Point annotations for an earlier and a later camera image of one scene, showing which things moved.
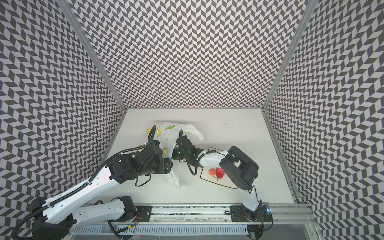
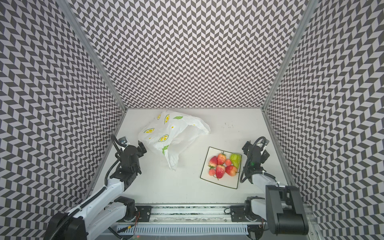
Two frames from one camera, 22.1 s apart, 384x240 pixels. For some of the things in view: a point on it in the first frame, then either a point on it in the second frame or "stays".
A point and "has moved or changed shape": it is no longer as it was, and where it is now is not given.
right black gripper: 179,150 to 249,148
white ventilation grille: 162,230 stays
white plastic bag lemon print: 166,134 has moved or changed shape
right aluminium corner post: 310,9 stays
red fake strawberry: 219,172 stays
